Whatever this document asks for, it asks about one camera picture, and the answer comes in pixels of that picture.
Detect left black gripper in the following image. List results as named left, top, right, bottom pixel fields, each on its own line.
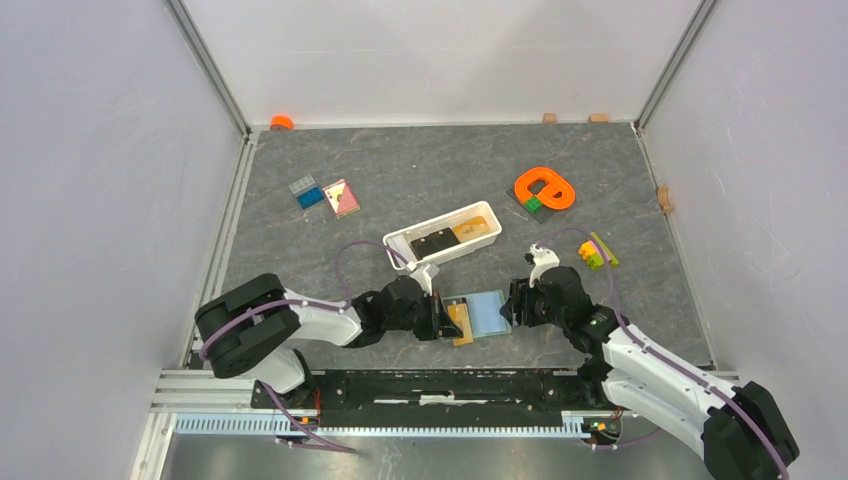
left=384, top=288, right=463, bottom=341

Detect gold card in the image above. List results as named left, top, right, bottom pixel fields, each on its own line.
left=447, top=302, right=474, bottom=347

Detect green card holder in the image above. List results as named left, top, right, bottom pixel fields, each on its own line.
left=442, top=290, right=512, bottom=339

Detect white rectangular tray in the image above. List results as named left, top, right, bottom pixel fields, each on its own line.
left=382, top=201, right=502, bottom=272

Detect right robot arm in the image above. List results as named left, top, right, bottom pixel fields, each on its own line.
left=501, top=266, right=800, bottom=479

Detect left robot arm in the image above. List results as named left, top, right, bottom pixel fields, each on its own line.
left=194, top=274, right=463, bottom=408

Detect black card in tray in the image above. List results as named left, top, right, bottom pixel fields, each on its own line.
left=410, top=228, right=460, bottom=260

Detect gold cards in tray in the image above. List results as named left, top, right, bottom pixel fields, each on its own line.
left=451, top=216, right=492, bottom=243

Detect silver cards in tray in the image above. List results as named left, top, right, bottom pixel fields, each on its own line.
left=388, top=236, right=415, bottom=267

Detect pink yellow green brick stack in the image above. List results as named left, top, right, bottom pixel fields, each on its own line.
left=578, top=232, right=619, bottom=271

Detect green lego brick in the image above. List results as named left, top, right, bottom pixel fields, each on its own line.
left=523, top=196, right=544, bottom=213

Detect orange curved track piece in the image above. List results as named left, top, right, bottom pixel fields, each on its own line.
left=512, top=166, right=576, bottom=211

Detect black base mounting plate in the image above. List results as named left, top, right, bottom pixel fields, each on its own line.
left=282, top=368, right=615, bottom=428

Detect curved wooden piece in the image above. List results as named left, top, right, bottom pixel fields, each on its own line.
left=656, top=185, right=675, bottom=215

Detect pink wooden block puzzle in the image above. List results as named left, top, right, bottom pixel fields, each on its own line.
left=322, top=179, right=360, bottom=218

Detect blue grey lego bricks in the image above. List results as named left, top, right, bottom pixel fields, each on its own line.
left=289, top=175, right=325, bottom=210

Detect wooden block right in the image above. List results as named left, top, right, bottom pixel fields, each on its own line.
left=588, top=113, right=610, bottom=123

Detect orange tape roll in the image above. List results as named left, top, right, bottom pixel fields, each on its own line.
left=269, top=115, right=294, bottom=130

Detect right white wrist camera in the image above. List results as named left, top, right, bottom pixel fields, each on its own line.
left=525, top=244, right=560, bottom=287

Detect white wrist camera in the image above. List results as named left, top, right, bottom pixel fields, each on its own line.
left=525, top=244, right=560, bottom=287
left=405, top=262, right=439, bottom=296

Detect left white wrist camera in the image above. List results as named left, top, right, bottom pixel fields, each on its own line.
left=405, top=262, right=439, bottom=296

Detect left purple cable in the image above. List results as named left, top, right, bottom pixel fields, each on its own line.
left=198, top=239, right=415, bottom=362

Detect purple cable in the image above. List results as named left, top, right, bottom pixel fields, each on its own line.
left=535, top=226, right=791, bottom=480
left=198, top=239, right=415, bottom=362

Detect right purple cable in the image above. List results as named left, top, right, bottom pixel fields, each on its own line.
left=535, top=226, right=791, bottom=480

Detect aluminium frame rail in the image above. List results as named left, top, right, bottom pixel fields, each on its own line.
left=148, top=370, right=747, bottom=439

